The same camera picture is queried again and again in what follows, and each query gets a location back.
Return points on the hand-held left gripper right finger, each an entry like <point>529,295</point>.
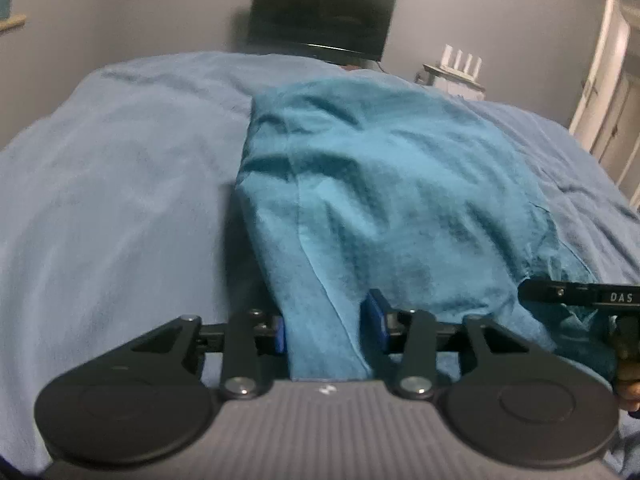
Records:
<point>377,320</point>

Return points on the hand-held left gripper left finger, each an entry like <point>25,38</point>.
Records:
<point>278,334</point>

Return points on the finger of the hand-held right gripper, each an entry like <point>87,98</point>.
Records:
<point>550,292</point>

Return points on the teal hooded jacket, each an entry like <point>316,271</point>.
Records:
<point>390,185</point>

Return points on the person's right hand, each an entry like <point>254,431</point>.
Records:
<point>630,397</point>

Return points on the white door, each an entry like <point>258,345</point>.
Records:
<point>607,85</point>

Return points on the blue fleece blanket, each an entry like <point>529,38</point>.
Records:
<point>125,160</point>

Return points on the white router with antennas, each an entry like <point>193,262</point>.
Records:
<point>461,60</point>

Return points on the wooden monitor desk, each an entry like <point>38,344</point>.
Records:
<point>350,65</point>

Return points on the black flat screen monitor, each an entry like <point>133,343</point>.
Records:
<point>322,10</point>

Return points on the wooden window sill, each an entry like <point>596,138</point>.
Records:
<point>12,22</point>

